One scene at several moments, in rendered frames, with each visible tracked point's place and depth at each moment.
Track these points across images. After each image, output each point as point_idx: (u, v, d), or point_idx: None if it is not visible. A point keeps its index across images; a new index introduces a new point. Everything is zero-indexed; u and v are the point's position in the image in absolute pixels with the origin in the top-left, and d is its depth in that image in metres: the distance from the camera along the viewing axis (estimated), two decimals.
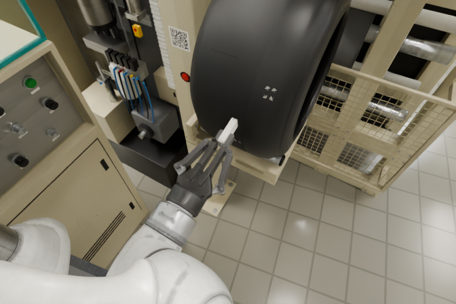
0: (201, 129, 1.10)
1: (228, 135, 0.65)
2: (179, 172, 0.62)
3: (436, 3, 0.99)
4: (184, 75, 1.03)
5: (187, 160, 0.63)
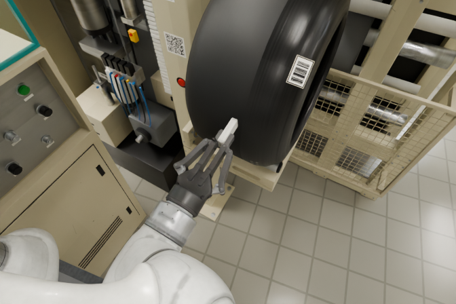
0: None
1: (228, 135, 0.65)
2: (179, 172, 0.62)
3: (435, 7, 0.97)
4: (180, 81, 1.02)
5: (187, 160, 0.63)
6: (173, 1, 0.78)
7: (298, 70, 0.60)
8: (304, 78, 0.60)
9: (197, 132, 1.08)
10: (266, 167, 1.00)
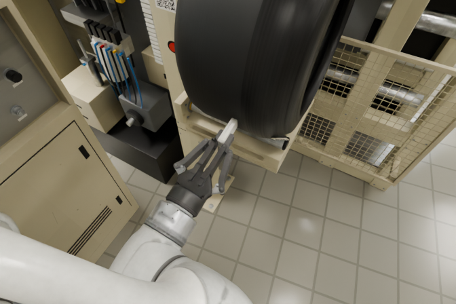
0: None
1: (228, 135, 0.65)
2: (179, 172, 0.62)
3: None
4: (172, 45, 0.89)
5: (187, 160, 0.63)
6: None
7: (277, 139, 0.73)
8: (286, 140, 0.74)
9: (191, 109, 0.96)
10: (271, 145, 0.89)
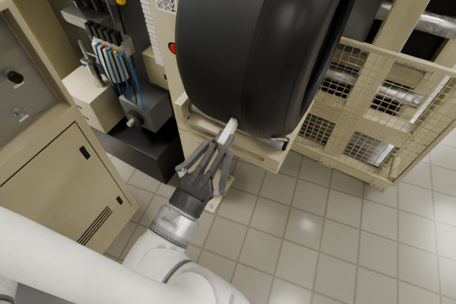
0: None
1: (228, 136, 0.65)
2: (180, 175, 0.64)
3: None
4: (173, 46, 0.89)
5: (188, 163, 0.64)
6: None
7: (277, 140, 0.73)
8: (285, 140, 0.74)
9: (191, 106, 0.95)
10: (271, 144, 0.87)
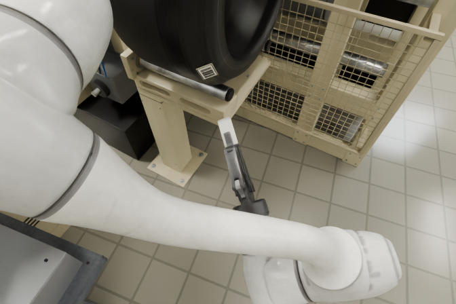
0: None
1: (224, 138, 0.66)
2: None
3: None
4: None
5: None
6: None
7: (205, 72, 0.69)
8: (214, 72, 0.70)
9: (143, 66, 0.98)
10: None
